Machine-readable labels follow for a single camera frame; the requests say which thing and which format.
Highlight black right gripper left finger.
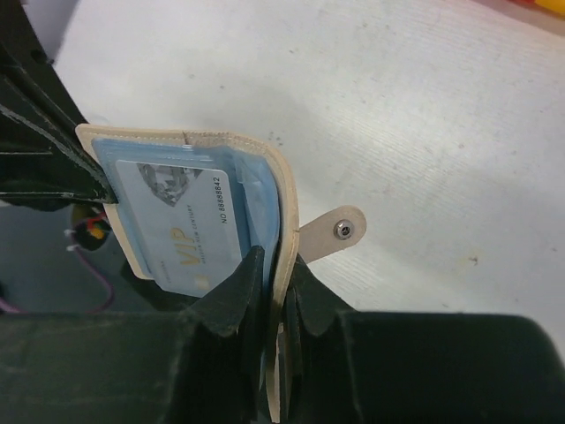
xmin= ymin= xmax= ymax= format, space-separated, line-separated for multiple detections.
xmin=1 ymin=246 xmax=265 ymax=423

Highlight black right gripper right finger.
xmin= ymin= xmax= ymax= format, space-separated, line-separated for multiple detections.
xmin=283 ymin=261 xmax=564 ymax=423

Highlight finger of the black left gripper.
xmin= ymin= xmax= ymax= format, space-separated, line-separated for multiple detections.
xmin=1 ymin=1 xmax=117 ymax=210

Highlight beige leather card holder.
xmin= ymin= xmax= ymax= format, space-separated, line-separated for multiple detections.
xmin=75 ymin=124 xmax=367 ymax=423

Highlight yellow plastic bin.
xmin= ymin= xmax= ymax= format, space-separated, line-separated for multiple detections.
xmin=513 ymin=0 xmax=565 ymax=18

